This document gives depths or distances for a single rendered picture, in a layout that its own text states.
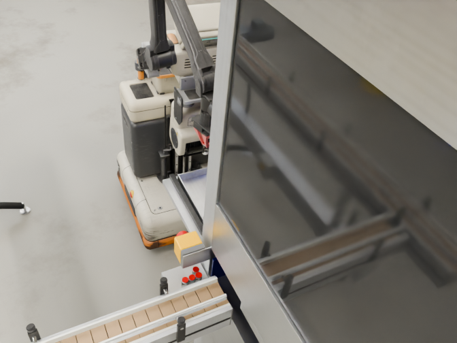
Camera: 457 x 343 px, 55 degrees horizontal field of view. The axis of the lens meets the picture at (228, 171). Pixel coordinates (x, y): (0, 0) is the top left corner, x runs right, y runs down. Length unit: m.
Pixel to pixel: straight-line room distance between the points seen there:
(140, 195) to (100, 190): 0.51
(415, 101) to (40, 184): 2.74
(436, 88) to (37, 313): 2.23
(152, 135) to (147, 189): 0.33
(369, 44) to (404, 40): 0.06
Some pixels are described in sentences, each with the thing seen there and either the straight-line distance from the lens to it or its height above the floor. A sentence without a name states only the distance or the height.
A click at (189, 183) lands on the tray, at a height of 0.88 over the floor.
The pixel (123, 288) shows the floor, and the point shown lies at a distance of 2.48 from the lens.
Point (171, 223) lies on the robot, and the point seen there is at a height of 0.24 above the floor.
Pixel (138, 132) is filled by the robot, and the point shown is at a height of 0.64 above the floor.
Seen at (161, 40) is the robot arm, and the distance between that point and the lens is 1.70.
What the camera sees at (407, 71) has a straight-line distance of 0.56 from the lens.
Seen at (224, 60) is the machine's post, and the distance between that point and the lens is 0.96.
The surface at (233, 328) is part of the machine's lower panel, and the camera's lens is 1.39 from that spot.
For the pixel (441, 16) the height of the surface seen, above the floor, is 1.91.
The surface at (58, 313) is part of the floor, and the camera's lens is 2.46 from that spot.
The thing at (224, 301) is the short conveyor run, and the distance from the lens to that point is 1.34.
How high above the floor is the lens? 2.08
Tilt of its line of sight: 42 degrees down
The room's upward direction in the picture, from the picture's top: 7 degrees clockwise
